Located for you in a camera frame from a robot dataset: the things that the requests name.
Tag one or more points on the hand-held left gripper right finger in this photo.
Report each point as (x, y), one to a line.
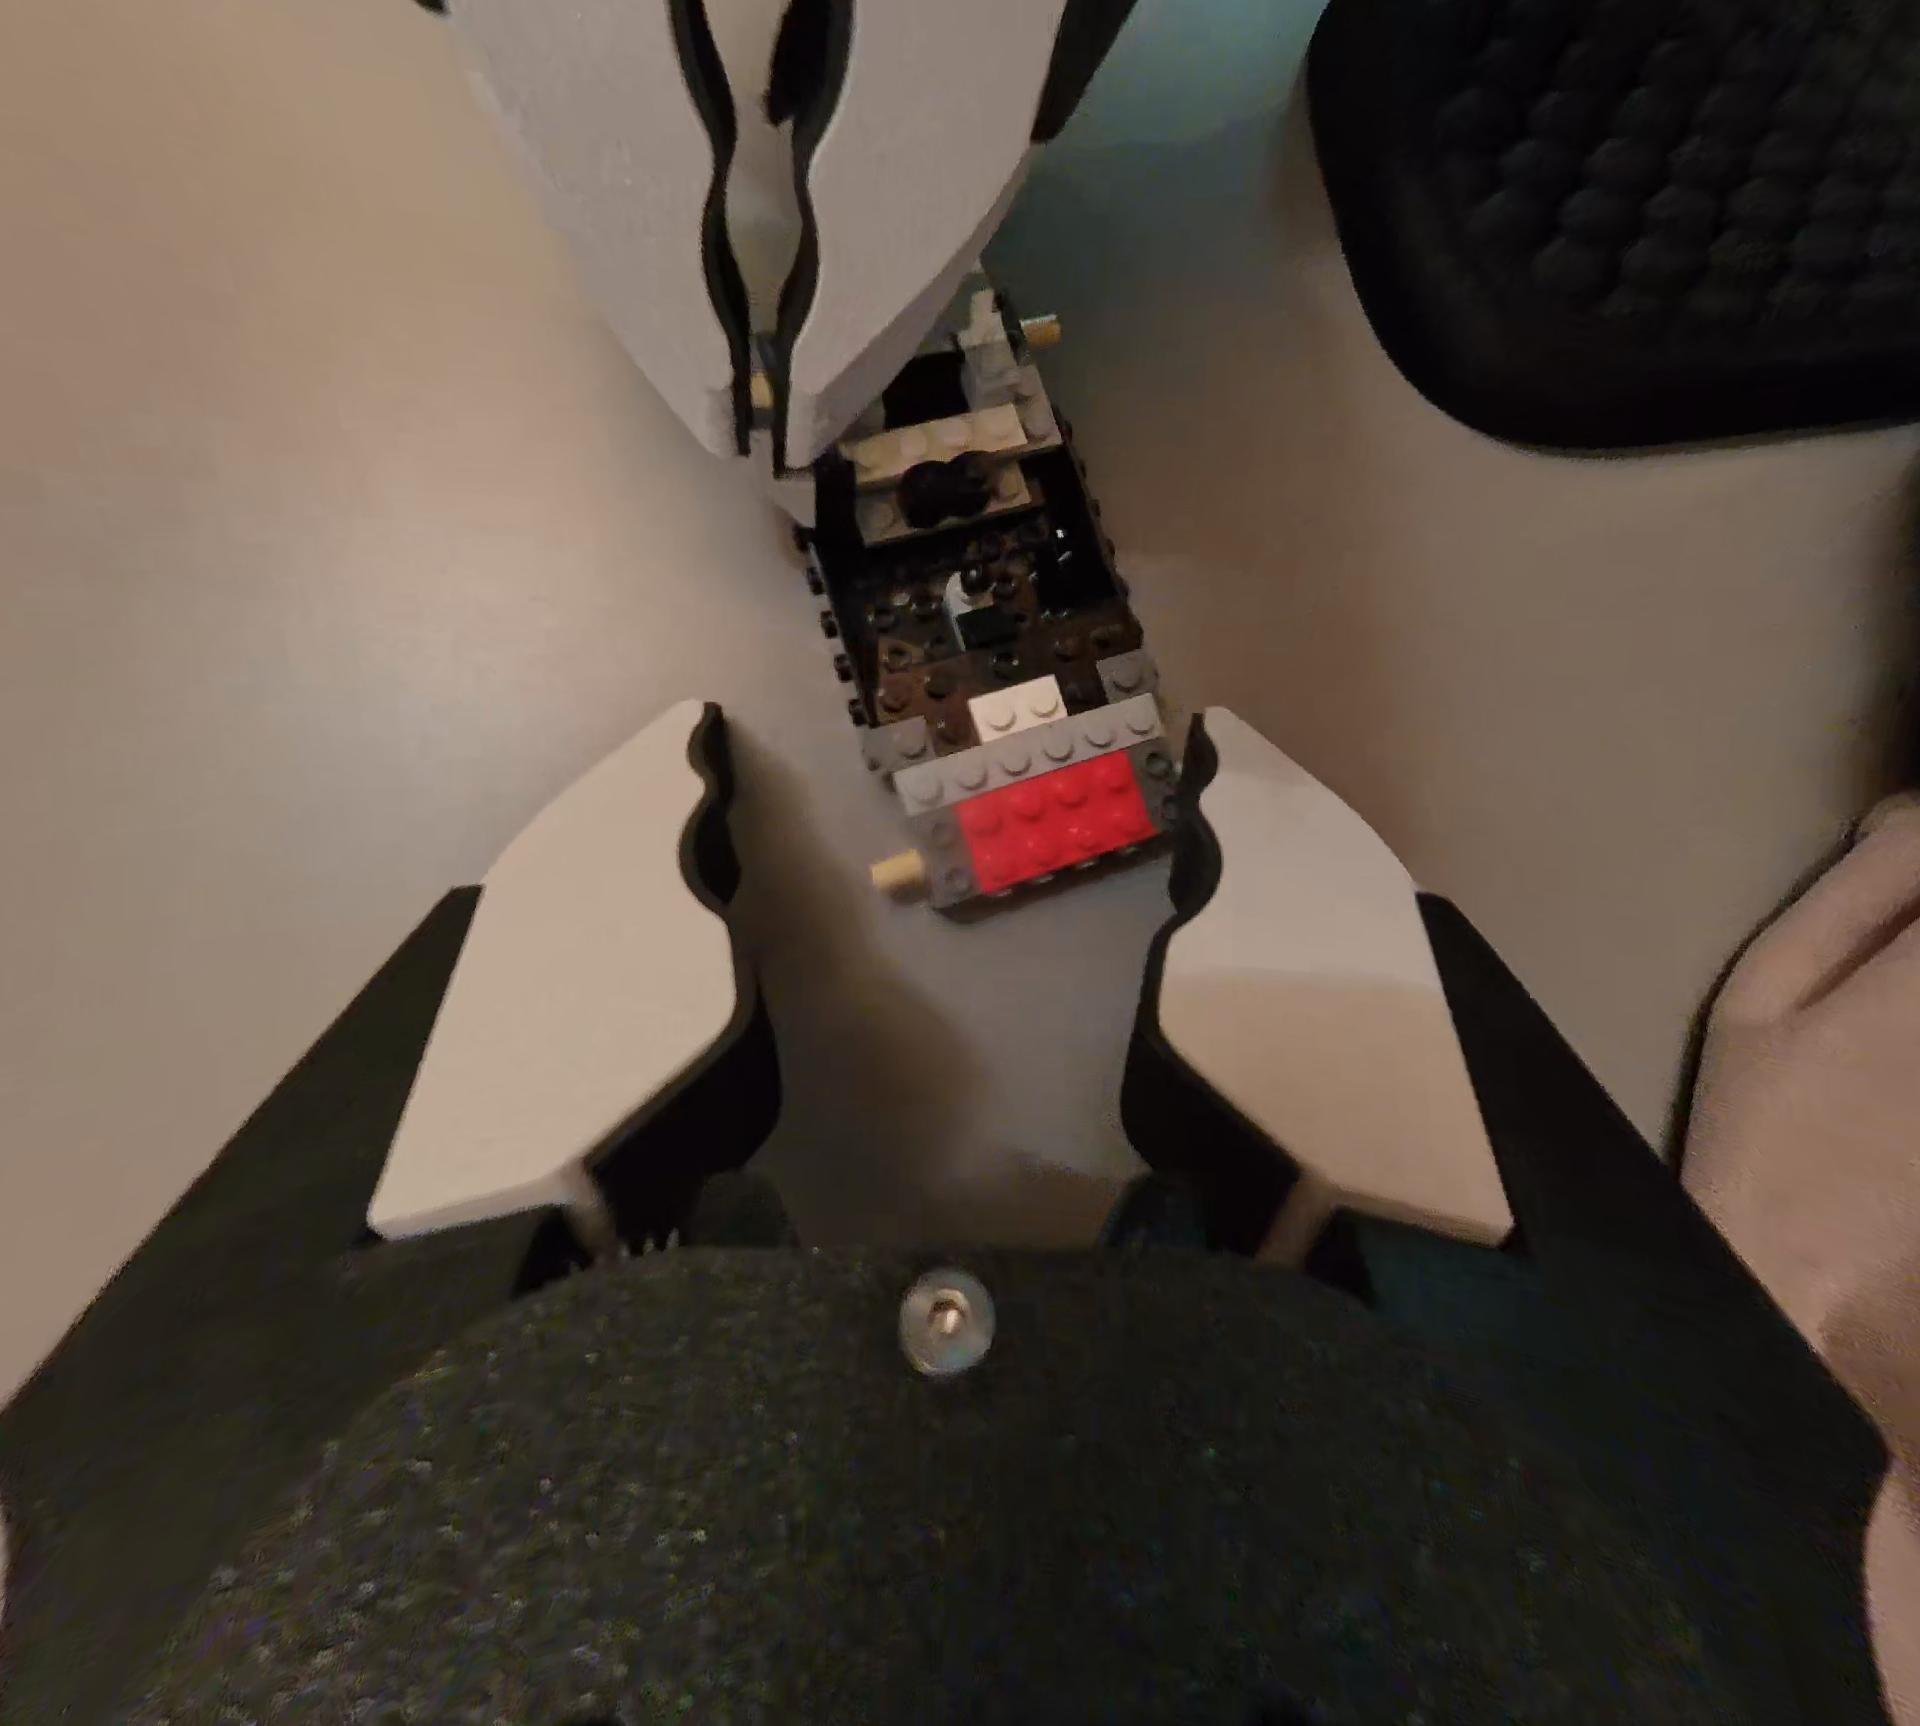
(1305, 1007)

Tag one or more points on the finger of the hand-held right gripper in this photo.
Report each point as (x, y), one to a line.
(961, 31)
(570, 31)

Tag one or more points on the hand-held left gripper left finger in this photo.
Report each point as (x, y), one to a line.
(585, 977)

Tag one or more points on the toy brick car chassis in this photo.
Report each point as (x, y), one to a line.
(1051, 827)

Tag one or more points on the grey desk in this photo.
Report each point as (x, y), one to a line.
(300, 481)

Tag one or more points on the beige hoodie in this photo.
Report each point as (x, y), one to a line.
(1831, 1007)

